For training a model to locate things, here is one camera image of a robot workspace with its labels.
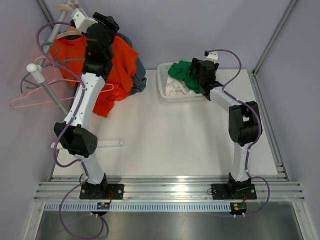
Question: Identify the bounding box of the green t shirt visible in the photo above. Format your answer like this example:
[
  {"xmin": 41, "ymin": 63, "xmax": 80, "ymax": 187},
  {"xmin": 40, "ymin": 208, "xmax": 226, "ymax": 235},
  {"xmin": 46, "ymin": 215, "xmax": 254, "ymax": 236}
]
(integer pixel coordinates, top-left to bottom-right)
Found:
[{"xmin": 167, "ymin": 60, "xmax": 201, "ymax": 94}]

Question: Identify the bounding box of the white t shirt red print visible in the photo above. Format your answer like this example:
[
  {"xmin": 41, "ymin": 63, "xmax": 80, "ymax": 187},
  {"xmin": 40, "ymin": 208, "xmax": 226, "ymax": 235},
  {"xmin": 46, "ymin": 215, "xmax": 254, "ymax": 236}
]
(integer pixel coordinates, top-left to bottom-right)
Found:
[{"xmin": 164, "ymin": 76, "xmax": 196, "ymax": 97}]

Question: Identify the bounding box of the orange t shirt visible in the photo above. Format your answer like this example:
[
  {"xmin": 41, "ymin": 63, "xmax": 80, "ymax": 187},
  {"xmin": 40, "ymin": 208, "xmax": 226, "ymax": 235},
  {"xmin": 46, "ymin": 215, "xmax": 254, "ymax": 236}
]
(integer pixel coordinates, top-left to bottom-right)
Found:
[{"xmin": 50, "ymin": 33, "xmax": 143, "ymax": 118}]

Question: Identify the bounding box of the pink wire hanger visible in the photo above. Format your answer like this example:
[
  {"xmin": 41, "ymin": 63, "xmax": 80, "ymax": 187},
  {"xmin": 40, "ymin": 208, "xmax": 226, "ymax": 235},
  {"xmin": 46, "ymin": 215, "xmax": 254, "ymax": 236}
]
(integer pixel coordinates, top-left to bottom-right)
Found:
[{"xmin": 9, "ymin": 56, "xmax": 114, "ymax": 109}]

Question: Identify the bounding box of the blue hanger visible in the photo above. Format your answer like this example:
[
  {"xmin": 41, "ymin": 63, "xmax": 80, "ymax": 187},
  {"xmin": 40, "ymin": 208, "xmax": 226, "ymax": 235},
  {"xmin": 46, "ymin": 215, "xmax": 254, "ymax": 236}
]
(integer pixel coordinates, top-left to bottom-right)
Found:
[{"xmin": 20, "ymin": 41, "xmax": 85, "ymax": 93}]

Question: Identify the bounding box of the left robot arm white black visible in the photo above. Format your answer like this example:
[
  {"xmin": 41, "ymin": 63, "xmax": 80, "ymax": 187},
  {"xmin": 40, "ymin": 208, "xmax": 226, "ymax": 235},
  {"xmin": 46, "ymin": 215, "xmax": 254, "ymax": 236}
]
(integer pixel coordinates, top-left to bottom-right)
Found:
[{"xmin": 53, "ymin": 8, "xmax": 120, "ymax": 199}]

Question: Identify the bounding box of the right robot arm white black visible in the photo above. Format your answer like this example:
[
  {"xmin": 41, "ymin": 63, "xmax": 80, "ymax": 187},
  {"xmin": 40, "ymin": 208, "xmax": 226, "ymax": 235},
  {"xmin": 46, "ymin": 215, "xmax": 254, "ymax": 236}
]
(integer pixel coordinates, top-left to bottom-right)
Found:
[{"xmin": 188, "ymin": 58, "xmax": 262, "ymax": 200}]

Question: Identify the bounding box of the beige hanger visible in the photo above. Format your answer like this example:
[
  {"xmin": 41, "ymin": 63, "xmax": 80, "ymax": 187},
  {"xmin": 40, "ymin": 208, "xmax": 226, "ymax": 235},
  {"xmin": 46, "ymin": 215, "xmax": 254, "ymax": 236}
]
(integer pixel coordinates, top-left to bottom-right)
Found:
[{"xmin": 55, "ymin": 0, "xmax": 82, "ymax": 40}]

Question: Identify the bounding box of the blue grey t shirt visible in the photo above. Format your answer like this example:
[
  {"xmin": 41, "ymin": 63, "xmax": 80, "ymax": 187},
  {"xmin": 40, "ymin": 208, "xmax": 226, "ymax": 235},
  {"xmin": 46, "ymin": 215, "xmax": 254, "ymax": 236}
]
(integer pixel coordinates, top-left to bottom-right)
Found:
[{"xmin": 116, "ymin": 32, "xmax": 147, "ymax": 96}]

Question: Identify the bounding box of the white plastic basket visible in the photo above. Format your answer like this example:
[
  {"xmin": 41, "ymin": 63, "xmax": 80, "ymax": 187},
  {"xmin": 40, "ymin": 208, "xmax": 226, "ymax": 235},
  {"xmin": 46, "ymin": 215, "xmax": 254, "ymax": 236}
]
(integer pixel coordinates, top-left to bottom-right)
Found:
[{"xmin": 157, "ymin": 62, "xmax": 205, "ymax": 103}]

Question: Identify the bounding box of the white metal clothes rack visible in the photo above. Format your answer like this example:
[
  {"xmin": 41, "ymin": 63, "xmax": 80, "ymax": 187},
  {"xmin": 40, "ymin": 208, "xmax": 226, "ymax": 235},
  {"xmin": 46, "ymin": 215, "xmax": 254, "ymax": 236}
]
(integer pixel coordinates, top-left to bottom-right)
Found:
[{"xmin": 26, "ymin": 0, "xmax": 125, "ymax": 151}]

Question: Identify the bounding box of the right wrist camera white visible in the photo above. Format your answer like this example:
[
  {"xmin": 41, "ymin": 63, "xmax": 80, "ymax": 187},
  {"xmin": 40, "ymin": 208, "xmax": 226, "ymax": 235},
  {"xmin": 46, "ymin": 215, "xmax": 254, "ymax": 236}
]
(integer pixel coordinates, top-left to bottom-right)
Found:
[{"xmin": 204, "ymin": 50, "xmax": 219, "ymax": 62}]

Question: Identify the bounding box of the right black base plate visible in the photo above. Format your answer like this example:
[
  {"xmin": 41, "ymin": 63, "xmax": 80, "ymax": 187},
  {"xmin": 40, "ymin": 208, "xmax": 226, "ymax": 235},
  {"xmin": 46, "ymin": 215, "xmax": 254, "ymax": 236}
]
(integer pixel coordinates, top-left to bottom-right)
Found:
[{"xmin": 210, "ymin": 183, "xmax": 257, "ymax": 200}]

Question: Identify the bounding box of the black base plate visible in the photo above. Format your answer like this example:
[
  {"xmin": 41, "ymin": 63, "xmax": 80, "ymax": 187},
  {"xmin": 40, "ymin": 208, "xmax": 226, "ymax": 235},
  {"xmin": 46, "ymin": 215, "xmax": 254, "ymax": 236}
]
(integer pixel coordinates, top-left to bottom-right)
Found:
[
  {"xmin": 79, "ymin": 183, "xmax": 125, "ymax": 200},
  {"xmin": 210, "ymin": 183, "xmax": 257, "ymax": 200}
]

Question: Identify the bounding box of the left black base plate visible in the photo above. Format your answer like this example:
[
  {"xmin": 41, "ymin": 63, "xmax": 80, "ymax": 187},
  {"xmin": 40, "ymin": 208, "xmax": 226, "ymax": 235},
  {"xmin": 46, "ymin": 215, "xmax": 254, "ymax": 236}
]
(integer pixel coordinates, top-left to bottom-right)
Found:
[{"xmin": 79, "ymin": 183, "xmax": 125, "ymax": 200}]

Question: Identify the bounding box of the aluminium mounting rail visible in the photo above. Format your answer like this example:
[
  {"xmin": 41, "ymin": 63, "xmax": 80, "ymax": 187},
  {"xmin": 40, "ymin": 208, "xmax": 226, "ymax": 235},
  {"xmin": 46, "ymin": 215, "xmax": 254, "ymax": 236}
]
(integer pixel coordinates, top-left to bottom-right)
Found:
[{"xmin": 33, "ymin": 175, "xmax": 305, "ymax": 202}]

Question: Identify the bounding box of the white slotted cable duct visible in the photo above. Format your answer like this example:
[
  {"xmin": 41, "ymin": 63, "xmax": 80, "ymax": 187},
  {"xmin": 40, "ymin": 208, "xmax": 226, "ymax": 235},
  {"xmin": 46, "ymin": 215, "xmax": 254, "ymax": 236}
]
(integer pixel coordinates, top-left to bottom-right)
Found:
[{"xmin": 44, "ymin": 201, "xmax": 231, "ymax": 213}]

